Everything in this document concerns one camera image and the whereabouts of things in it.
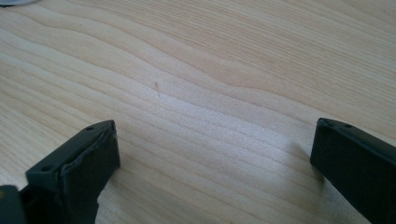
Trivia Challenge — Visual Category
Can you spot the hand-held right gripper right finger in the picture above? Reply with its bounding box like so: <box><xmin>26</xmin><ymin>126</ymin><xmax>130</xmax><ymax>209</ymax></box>
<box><xmin>309</xmin><ymin>117</ymin><xmax>396</xmax><ymax>224</ymax></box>

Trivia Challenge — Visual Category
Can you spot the grey cloth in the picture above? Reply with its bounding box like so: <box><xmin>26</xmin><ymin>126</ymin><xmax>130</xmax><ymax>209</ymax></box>
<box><xmin>0</xmin><ymin>0</ymin><xmax>40</xmax><ymax>7</ymax></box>

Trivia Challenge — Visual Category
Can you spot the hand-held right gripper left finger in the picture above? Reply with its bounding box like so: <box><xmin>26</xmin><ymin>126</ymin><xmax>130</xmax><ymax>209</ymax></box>
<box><xmin>19</xmin><ymin>119</ymin><xmax>121</xmax><ymax>224</ymax></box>

